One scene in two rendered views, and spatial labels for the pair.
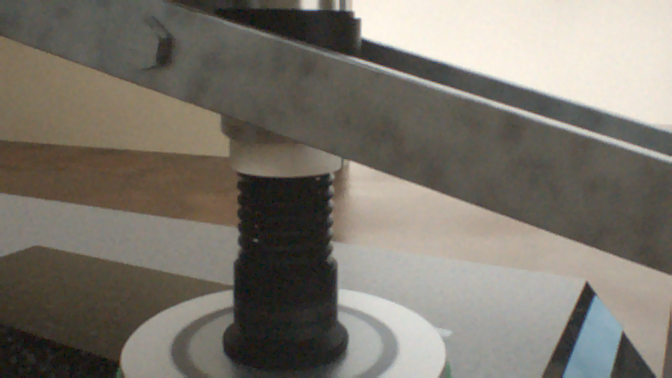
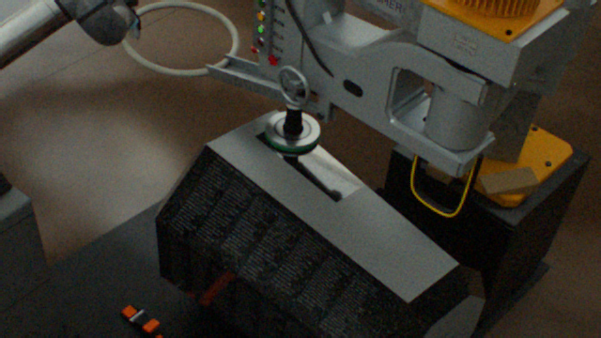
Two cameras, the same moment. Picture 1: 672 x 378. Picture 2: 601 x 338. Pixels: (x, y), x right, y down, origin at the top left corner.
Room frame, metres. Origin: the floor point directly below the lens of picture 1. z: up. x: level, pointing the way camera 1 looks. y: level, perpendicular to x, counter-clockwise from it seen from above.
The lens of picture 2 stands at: (2.55, 0.76, 2.75)
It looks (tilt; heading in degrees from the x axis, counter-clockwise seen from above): 43 degrees down; 198
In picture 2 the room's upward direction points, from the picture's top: 5 degrees clockwise
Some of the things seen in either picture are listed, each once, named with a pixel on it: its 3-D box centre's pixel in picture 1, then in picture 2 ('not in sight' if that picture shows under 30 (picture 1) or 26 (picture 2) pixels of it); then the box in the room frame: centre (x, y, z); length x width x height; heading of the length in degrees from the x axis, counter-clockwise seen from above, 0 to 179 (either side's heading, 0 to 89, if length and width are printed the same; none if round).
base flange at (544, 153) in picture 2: not in sight; (493, 147); (0.05, 0.78, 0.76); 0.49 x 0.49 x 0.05; 68
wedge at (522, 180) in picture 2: not in sight; (508, 180); (0.27, 0.87, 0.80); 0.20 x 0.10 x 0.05; 120
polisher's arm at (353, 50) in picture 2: not in sight; (387, 80); (0.60, 0.39, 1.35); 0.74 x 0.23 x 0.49; 69
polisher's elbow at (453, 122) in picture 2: not in sight; (460, 107); (0.68, 0.64, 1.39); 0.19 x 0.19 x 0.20
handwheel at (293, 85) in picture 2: not in sight; (300, 82); (0.60, 0.10, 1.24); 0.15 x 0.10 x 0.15; 69
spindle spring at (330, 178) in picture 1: (285, 202); (294, 108); (0.44, 0.03, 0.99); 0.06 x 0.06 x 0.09
